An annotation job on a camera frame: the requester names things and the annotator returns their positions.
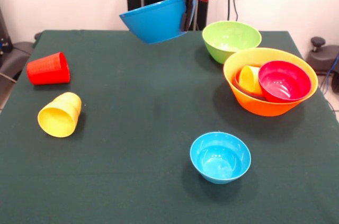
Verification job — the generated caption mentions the large blue bowl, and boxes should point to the large blue bowl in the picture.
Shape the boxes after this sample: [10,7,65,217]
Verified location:
[119,0,197,45]

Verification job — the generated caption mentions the large green bowl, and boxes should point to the large green bowl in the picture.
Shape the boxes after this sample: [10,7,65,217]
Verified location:
[202,20,263,65]

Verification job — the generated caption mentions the yellow cup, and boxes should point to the yellow cup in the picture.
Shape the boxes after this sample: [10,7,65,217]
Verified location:
[37,100,78,138]
[239,65,264,95]

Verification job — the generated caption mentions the small magenta bowl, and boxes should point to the small magenta bowl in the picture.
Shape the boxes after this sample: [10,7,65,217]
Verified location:
[258,60,312,103]

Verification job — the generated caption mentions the large orange-yellow bowl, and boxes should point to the large orange-yellow bowl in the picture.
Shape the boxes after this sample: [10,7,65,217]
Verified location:
[223,47,319,117]

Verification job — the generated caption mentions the orange-yellow cup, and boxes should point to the orange-yellow cup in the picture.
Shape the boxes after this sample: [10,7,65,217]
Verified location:
[54,92,82,119]

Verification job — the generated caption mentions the small light blue bowl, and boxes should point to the small light blue bowl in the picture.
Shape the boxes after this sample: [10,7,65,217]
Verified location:
[190,131,252,185]

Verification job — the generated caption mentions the red cup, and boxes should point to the red cup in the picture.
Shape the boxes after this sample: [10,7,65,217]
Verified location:
[26,51,71,86]

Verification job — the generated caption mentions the dark green tablecloth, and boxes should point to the dark green tablecloth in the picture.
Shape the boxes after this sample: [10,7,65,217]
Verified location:
[0,30,339,224]

